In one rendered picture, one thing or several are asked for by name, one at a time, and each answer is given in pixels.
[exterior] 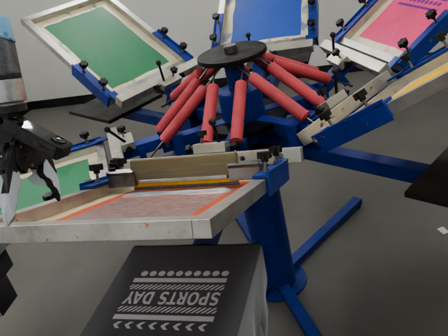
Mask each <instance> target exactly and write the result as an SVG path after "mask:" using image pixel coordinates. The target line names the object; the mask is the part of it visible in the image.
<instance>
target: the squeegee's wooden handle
mask: <svg viewBox="0 0 448 336"><path fill-rule="evenodd" d="M231 163H239V161H238V154H237V152H230V153H213V154H204V155H187V156H178V157H161V158H151V159H134V160H130V168H131V171H133V172H134V173H135V180H136V183H139V180H146V179H166V178H178V177H198V176H210V175H228V178H229V170H228V167H227V164H231Z"/></svg>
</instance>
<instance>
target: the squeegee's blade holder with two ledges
mask: <svg viewBox="0 0 448 336"><path fill-rule="evenodd" d="M226 178H228V175H210V176H198V177H178V178H166V179H146V180H139V184H140V183H162V182H174V181H195V180H207V179H226Z"/></svg>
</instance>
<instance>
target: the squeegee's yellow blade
mask: <svg viewBox="0 0 448 336"><path fill-rule="evenodd" d="M219 182H231V181H230V180H229V178H226V179H207V180H195V181H174V182H162V183H140V184H138V186H135V187H150V186H162V185H184V184H196V183H219Z"/></svg>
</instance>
